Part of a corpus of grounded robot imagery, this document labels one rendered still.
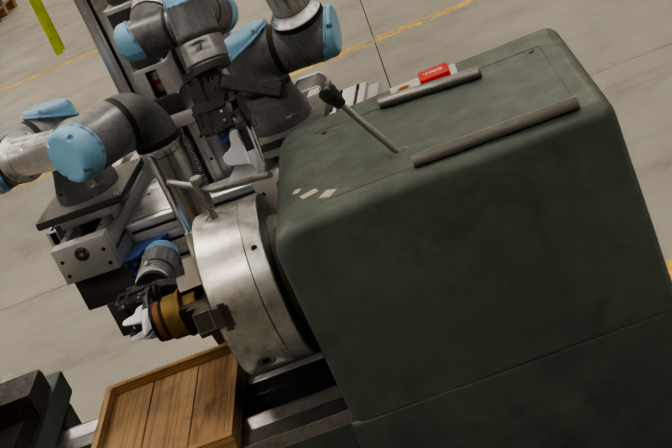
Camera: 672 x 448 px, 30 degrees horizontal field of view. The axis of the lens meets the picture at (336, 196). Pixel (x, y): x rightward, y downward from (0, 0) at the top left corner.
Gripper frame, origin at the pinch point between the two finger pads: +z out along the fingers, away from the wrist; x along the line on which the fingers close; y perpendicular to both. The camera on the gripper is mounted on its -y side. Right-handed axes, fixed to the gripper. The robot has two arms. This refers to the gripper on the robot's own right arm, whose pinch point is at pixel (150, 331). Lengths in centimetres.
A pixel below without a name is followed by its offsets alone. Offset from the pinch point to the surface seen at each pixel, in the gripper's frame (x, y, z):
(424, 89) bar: 19, -62, -18
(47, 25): -18, 137, -477
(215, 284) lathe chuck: 8.4, -17.5, 9.6
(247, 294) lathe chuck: 5.2, -22.2, 11.1
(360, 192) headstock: 17, -48, 16
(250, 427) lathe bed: -22.7, -10.4, 5.8
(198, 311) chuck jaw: 4.1, -12.3, 8.3
